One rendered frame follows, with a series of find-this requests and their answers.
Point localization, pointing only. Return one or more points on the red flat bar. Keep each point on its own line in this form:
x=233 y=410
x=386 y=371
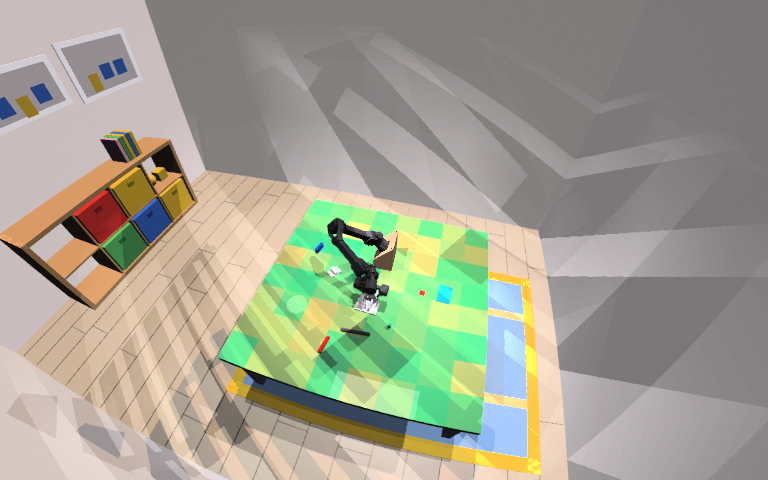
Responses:
x=323 y=344

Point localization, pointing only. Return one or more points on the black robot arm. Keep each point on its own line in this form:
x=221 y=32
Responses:
x=358 y=265

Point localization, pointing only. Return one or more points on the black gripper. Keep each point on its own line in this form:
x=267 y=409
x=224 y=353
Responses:
x=383 y=289

